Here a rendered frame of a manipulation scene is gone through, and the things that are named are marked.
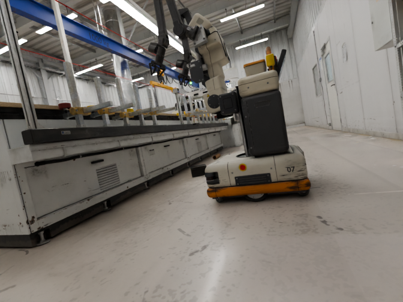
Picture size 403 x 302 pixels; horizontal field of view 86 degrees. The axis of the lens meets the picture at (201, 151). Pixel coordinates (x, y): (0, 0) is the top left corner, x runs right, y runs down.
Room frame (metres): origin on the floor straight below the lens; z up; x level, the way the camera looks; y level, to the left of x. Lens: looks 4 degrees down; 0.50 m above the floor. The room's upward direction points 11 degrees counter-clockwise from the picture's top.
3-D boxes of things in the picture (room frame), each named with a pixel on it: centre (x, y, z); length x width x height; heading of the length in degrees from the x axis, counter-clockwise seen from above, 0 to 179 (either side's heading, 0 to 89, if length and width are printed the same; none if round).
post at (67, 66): (1.54, 0.80, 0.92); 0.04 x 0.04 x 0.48; 70
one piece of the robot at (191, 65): (1.77, -0.12, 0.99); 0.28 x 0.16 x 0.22; 160
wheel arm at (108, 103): (1.56, 0.74, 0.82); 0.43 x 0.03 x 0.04; 70
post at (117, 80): (2.01, 0.63, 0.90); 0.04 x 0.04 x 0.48; 70
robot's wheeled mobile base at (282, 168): (1.67, -0.40, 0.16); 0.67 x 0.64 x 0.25; 70
